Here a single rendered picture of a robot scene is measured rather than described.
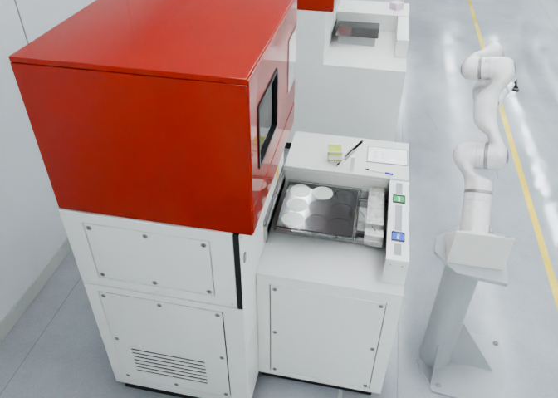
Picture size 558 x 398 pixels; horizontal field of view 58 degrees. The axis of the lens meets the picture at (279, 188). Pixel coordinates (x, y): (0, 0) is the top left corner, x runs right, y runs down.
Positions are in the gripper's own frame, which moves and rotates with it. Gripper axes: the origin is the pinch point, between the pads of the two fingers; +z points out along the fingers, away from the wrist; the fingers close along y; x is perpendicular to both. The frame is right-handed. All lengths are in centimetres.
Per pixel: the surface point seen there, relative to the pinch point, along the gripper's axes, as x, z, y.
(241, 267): -20, -187, -44
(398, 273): -24, -143, 6
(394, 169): -28, -84, -21
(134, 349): -99, -210, -71
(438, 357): -91, -117, 53
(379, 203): -35, -104, -17
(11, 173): -97, -182, -189
